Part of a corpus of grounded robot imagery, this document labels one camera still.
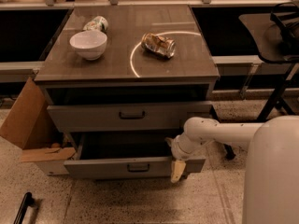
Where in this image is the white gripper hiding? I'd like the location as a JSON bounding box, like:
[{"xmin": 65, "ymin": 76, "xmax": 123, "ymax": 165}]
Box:
[{"xmin": 164, "ymin": 133, "xmax": 206, "ymax": 183}]

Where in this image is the grey drawer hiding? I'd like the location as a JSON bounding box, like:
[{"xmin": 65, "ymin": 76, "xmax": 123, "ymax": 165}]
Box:
[
  {"xmin": 48, "ymin": 102, "xmax": 212, "ymax": 133},
  {"xmin": 63, "ymin": 131, "xmax": 207, "ymax": 181}
]

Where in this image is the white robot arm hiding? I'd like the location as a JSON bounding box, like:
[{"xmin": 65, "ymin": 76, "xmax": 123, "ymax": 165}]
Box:
[{"xmin": 166, "ymin": 116, "xmax": 299, "ymax": 224}]

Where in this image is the grey top drawer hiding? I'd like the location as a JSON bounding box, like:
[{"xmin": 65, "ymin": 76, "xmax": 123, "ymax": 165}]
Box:
[{"xmin": 48, "ymin": 102, "xmax": 212, "ymax": 133}]

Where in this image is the grey drawer cabinet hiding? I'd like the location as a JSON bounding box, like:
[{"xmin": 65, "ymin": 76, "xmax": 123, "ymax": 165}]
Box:
[{"xmin": 35, "ymin": 6, "xmax": 220, "ymax": 172}]

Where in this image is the crushed metallic can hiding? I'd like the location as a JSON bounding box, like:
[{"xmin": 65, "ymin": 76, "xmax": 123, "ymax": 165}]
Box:
[{"xmin": 141, "ymin": 33, "xmax": 176, "ymax": 59}]

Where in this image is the white ceramic bowl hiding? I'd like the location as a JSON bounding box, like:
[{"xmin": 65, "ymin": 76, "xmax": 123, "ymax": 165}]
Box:
[{"xmin": 69, "ymin": 30, "xmax": 107, "ymax": 61}]

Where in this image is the brown cardboard box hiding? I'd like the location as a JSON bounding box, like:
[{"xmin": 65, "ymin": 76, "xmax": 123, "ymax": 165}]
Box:
[{"xmin": 0, "ymin": 78, "xmax": 76, "ymax": 175}]

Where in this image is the black chair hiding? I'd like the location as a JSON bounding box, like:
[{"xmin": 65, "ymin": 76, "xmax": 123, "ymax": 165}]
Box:
[{"xmin": 216, "ymin": 1, "xmax": 299, "ymax": 149}]

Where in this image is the black floor handle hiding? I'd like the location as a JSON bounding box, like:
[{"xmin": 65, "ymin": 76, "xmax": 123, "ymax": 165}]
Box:
[{"xmin": 13, "ymin": 192, "xmax": 36, "ymax": 224}]

